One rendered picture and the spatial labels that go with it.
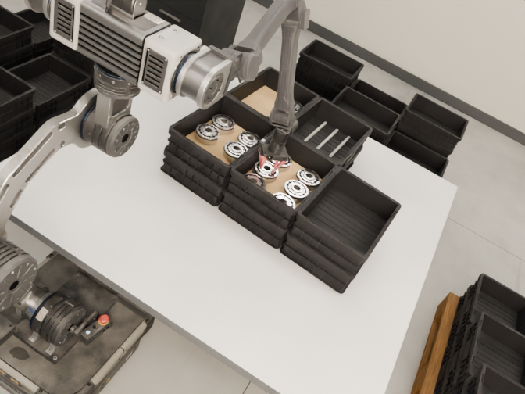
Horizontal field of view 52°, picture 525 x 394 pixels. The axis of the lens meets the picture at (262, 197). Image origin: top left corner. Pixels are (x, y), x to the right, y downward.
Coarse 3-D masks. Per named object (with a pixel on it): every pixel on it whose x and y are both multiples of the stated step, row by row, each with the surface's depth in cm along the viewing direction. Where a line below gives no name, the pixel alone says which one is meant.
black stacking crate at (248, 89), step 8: (272, 72) 262; (256, 80) 254; (264, 80) 263; (272, 80) 265; (240, 88) 243; (248, 88) 252; (256, 88) 261; (272, 88) 267; (296, 88) 260; (240, 96) 248; (296, 96) 262; (304, 96) 260; (312, 96) 257; (304, 104) 262
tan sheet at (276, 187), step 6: (294, 162) 230; (252, 168) 219; (294, 168) 227; (300, 168) 229; (282, 174) 222; (288, 174) 223; (294, 174) 224; (282, 180) 219; (288, 180) 221; (270, 186) 214; (276, 186) 215; (282, 186) 217; (270, 192) 212; (276, 192) 213
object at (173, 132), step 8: (224, 96) 232; (240, 104) 231; (184, 120) 212; (264, 120) 228; (176, 136) 205; (184, 136) 204; (184, 144) 205; (192, 144) 203; (256, 144) 215; (200, 152) 203; (208, 152) 202; (248, 152) 209; (216, 160) 200; (224, 168) 200
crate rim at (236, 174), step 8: (272, 136) 222; (288, 136) 226; (304, 144) 224; (240, 160) 204; (328, 160) 221; (232, 168) 200; (336, 168) 219; (232, 176) 200; (240, 176) 198; (328, 176) 214; (248, 184) 198; (256, 184) 197; (320, 184) 208; (264, 192) 196; (312, 192) 204; (272, 200) 196; (280, 200) 195; (280, 208) 195; (288, 208) 193; (296, 208) 194
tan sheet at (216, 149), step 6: (210, 120) 233; (192, 132) 224; (234, 132) 233; (240, 132) 234; (192, 138) 221; (222, 138) 227; (228, 138) 228; (234, 138) 230; (198, 144) 220; (204, 144) 221; (216, 144) 223; (222, 144) 224; (210, 150) 219; (216, 150) 220; (222, 150) 221; (216, 156) 217; (222, 156) 218; (228, 162) 217
